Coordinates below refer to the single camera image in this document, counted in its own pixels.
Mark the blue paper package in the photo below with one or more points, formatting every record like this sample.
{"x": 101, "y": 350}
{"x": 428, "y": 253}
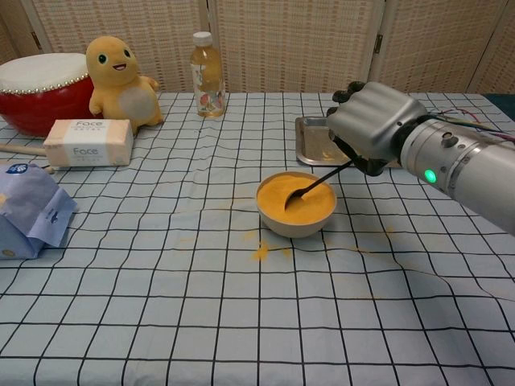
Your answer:
{"x": 28, "y": 209}

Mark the orange-yellow powder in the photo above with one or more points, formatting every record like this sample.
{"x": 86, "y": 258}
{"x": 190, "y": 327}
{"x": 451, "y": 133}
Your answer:
{"x": 273, "y": 201}

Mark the wooden drumstick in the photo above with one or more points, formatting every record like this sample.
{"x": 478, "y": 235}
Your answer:
{"x": 20, "y": 149}

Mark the blue checked tablecloth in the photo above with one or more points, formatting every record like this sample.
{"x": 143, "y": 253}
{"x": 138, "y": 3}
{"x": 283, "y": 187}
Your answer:
{"x": 201, "y": 301}

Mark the pink Face tissue pack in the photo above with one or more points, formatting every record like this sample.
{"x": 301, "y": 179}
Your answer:
{"x": 90, "y": 142}

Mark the silver metal tray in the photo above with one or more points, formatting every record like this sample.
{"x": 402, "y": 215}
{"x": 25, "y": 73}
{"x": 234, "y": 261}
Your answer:
{"x": 314, "y": 140}

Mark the black spoon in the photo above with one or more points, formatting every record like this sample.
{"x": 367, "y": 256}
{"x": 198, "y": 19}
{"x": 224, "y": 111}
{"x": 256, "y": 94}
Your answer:
{"x": 310, "y": 189}

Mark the bowl of orange powder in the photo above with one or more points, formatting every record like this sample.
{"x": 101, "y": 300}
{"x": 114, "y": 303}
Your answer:
{"x": 295, "y": 227}

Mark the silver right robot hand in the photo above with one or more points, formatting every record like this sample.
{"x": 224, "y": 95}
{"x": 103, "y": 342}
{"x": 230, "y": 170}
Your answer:
{"x": 374, "y": 118}

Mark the red drum with white skin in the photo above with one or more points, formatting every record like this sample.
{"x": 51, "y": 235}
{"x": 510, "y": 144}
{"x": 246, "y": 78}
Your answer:
{"x": 36, "y": 96}

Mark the clear plastic drink bottle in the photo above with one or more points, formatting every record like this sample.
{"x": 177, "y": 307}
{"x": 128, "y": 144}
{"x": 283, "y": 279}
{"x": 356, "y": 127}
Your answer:
{"x": 208, "y": 80}

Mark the woven folding screen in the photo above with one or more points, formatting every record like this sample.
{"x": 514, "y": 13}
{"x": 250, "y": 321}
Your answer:
{"x": 289, "y": 40}

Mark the yellow plush dinosaur toy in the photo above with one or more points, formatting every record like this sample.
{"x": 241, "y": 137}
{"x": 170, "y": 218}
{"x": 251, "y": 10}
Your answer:
{"x": 120, "y": 80}

